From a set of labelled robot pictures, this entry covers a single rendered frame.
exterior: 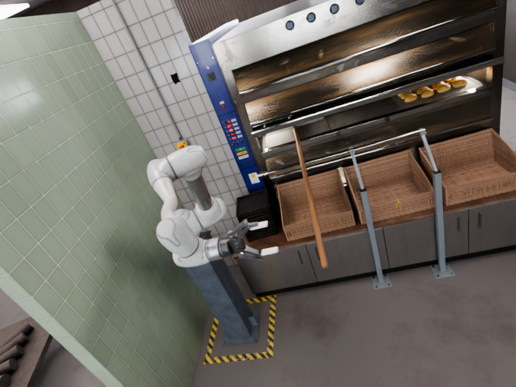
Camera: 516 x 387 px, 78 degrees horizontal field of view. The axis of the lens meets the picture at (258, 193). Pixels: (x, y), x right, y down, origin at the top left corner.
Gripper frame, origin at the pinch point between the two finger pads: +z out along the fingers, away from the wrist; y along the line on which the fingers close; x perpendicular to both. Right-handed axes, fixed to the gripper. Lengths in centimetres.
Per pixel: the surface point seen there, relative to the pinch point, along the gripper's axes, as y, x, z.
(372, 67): -10, -157, 76
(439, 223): 97, -96, 94
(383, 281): 146, -95, 48
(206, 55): -56, -150, -37
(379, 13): -43, -156, 85
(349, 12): -50, -155, 66
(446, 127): 52, -154, 123
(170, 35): -77, -153, -58
